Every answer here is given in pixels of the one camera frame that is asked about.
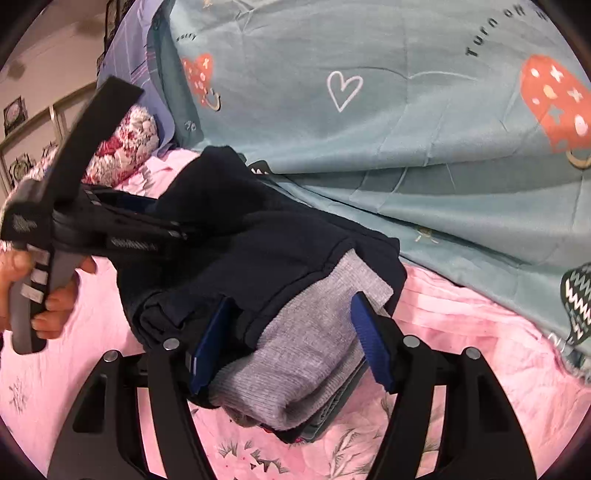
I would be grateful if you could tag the pink floral bedsheet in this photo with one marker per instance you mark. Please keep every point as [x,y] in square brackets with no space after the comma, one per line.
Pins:
[482,438]

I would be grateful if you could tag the red white floral quilt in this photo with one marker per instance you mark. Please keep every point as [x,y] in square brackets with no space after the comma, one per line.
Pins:
[119,157]

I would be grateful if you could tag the blue plaid pillow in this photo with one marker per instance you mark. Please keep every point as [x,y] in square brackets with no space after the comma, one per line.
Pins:
[131,58]

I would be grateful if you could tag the person's left hand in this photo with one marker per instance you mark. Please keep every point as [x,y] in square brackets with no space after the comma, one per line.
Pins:
[59,305]

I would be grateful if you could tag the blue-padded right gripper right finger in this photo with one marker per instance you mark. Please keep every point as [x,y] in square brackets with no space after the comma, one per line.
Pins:
[368,325]

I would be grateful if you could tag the dark navy bear pants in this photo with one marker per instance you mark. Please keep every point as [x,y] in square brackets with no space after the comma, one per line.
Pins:
[291,269]

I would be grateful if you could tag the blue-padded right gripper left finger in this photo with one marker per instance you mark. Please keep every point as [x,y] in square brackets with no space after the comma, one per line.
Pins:
[213,344]

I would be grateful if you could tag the teal heart-print quilt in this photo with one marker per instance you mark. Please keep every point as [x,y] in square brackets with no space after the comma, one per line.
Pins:
[461,128]

